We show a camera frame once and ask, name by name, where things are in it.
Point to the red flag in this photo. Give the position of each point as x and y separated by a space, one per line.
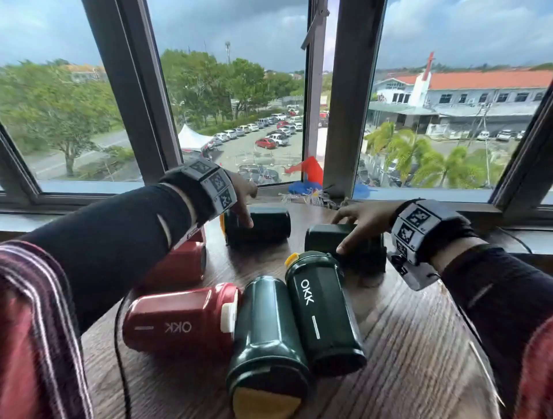
311 169

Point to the blue flag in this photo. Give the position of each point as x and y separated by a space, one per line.
362 191
302 188

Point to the person's right hand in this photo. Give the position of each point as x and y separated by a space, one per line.
371 220

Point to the white tagged wrist camera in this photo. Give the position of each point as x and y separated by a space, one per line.
216 183
410 233

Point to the green palm tree cluster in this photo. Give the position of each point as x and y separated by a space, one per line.
402 155

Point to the red plaid shirt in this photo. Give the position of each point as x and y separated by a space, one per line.
34 345

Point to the white tent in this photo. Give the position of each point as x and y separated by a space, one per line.
192 139

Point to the row of parked cars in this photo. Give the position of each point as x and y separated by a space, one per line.
242 129

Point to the red car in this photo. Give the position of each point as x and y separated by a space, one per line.
265 143

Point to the dark grey window frame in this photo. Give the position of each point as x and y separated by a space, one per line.
354 86

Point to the person's right forearm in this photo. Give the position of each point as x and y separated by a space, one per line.
497 293

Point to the round wooden table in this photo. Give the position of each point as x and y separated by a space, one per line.
410 367

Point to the person's left hand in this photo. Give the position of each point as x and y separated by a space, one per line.
244 190

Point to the person's left forearm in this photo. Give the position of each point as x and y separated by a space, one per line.
108 246

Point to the large green tree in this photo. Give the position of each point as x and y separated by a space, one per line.
56 112

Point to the dark window sill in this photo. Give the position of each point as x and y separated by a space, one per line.
65 218

